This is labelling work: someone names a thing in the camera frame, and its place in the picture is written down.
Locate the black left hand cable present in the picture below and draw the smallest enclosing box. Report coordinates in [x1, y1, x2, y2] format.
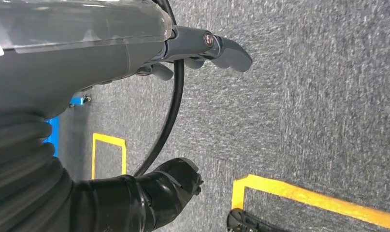
[133, 0, 186, 177]

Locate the blue metal shelf rack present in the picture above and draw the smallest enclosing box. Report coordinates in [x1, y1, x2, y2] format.
[43, 93, 92, 158]

